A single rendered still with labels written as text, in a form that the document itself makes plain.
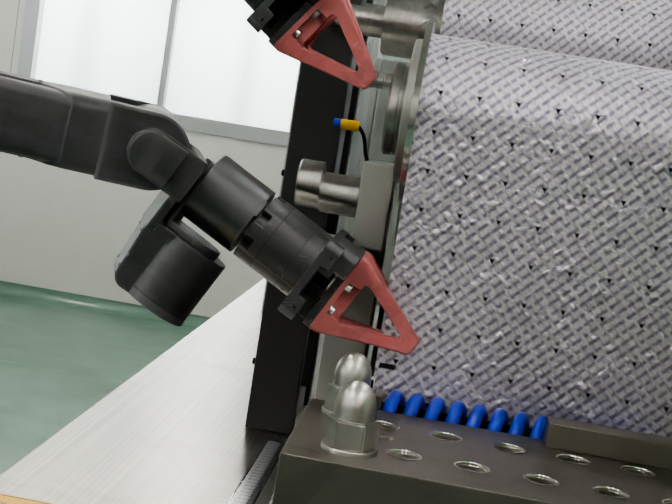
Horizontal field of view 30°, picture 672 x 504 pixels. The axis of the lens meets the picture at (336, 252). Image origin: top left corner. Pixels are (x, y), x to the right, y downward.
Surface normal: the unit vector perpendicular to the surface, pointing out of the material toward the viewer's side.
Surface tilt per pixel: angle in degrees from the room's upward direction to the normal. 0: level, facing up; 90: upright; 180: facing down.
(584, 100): 65
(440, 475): 0
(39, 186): 90
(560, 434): 90
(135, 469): 0
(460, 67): 51
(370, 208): 90
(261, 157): 90
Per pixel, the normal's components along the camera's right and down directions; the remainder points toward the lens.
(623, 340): -0.10, 0.10
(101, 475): 0.16, -0.98
